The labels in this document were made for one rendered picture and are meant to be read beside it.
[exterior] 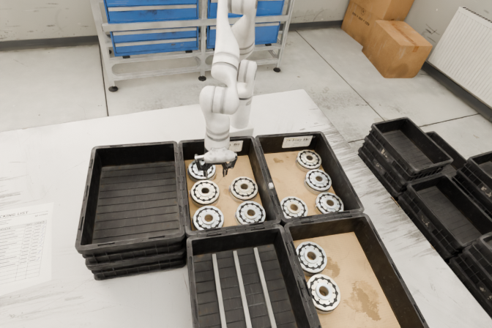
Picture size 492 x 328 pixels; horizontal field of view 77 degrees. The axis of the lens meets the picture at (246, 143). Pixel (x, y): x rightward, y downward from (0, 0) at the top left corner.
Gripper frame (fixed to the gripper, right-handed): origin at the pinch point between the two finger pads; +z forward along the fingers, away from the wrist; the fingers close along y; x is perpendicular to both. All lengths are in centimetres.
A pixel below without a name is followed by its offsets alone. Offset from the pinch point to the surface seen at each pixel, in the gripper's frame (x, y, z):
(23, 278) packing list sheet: 16, 62, 25
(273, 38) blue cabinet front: -209, -85, 61
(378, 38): -230, -218, 71
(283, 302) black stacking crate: 39.7, -15.7, 12.8
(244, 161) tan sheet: -15.0, -14.5, 13.1
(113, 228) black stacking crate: 9.3, 34.0, 12.5
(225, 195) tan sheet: 0.9, -4.3, 12.8
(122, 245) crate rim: 20.8, 28.6, 2.8
